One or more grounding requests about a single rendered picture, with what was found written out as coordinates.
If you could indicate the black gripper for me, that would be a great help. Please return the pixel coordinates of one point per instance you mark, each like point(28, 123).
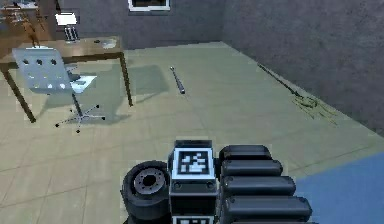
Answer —
point(146, 190)

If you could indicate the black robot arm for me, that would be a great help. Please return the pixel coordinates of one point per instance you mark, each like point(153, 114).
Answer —
point(246, 186)

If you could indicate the grey flat dish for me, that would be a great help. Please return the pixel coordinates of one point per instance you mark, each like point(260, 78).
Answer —
point(109, 43)

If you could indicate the brown wooden desk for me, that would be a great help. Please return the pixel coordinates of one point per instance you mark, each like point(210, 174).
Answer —
point(86, 48)

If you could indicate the grey swivel office chair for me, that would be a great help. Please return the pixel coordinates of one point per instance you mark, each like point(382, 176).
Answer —
point(43, 71)

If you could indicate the blue floor cloth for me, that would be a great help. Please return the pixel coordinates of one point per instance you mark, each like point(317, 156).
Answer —
point(346, 190)

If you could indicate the brown wooden shelf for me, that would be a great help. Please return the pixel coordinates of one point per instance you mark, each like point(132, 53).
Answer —
point(23, 20)

